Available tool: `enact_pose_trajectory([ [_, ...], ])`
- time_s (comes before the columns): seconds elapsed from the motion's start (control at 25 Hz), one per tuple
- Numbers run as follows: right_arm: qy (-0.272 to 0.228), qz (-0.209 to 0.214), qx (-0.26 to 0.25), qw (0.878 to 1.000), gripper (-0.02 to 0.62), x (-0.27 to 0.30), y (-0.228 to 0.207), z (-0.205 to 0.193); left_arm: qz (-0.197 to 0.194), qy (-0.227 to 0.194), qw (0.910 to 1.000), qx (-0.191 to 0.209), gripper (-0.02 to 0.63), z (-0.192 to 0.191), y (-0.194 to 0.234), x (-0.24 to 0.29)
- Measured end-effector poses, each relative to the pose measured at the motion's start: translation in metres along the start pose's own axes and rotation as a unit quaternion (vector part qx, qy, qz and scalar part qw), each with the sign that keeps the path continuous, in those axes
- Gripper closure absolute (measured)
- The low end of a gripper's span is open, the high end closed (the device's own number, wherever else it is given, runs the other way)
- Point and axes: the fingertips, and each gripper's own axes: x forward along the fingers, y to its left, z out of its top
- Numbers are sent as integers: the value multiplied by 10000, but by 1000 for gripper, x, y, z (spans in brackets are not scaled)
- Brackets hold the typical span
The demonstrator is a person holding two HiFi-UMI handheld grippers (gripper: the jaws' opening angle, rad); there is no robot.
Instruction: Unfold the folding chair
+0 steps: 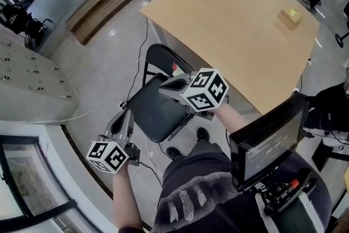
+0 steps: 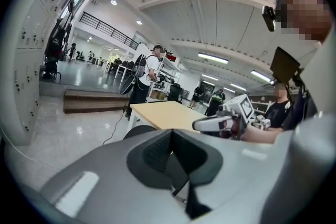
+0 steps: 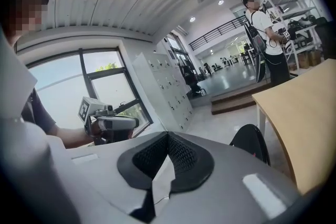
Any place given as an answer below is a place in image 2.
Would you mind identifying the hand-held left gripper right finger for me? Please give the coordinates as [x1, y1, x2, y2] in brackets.
[171, 129, 287, 224]

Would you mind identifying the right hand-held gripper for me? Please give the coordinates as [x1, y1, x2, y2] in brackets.
[192, 94, 255, 140]

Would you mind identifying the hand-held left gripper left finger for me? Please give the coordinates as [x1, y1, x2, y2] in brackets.
[38, 129, 190, 224]

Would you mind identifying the black folding chair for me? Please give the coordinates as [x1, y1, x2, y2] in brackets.
[122, 124, 160, 140]

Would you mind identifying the person's right forearm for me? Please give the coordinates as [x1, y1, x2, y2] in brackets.
[240, 123, 286, 145]

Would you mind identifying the black office chair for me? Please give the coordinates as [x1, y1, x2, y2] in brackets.
[167, 83, 184, 103]

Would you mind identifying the light wooden table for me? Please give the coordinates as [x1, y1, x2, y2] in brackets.
[127, 101, 211, 137]

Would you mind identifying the long ceiling light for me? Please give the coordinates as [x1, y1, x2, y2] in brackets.
[250, 69, 271, 82]
[229, 83, 248, 92]
[201, 73, 219, 82]
[197, 52, 229, 65]

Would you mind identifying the white shelf rack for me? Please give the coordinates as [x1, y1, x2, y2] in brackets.
[146, 54, 184, 103]

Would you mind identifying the brown wooden step platform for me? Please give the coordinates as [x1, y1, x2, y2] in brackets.
[63, 88, 132, 114]

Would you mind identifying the round black reflector dish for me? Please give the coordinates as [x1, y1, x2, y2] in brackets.
[119, 54, 146, 95]

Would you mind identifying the black tablet screen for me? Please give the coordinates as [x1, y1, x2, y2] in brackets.
[269, 46, 301, 84]

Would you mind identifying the grey locker cabinet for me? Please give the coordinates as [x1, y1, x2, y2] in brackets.
[5, 0, 73, 146]

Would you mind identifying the person's head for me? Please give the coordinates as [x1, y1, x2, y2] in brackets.
[274, 0, 334, 44]

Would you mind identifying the black balcony railing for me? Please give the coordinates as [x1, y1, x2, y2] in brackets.
[78, 11, 140, 51]

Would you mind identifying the long black floor cable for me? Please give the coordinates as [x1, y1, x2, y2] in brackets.
[101, 110, 129, 146]

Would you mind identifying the black head camera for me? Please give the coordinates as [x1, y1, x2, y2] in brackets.
[261, 5, 277, 33]

